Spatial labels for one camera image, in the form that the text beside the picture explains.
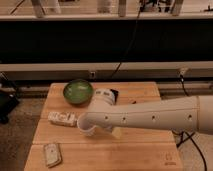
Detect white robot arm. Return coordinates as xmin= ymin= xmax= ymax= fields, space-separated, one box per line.
xmin=77 ymin=88 xmax=213 ymax=135

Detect black smartphone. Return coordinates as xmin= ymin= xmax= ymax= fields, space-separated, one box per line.
xmin=110 ymin=89 xmax=119 ymax=101

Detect green bowl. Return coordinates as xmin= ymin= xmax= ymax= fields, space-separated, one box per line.
xmin=63 ymin=79 xmax=93 ymax=105

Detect white grey packet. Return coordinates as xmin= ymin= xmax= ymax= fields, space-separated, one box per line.
xmin=43 ymin=143 xmax=62 ymax=168

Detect dark object at left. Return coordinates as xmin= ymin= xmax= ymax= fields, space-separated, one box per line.
xmin=0 ymin=72 xmax=19 ymax=124

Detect wall power outlet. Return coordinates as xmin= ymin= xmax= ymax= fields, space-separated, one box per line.
xmin=89 ymin=71 xmax=96 ymax=79

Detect black floor cables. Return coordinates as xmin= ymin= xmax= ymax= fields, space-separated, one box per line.
xmin=171 ymin=130 xmax=209 ymax=171

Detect black hanging cable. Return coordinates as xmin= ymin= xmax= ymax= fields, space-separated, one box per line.
xmin=109 ymin=0 xmax=145 ymax=80

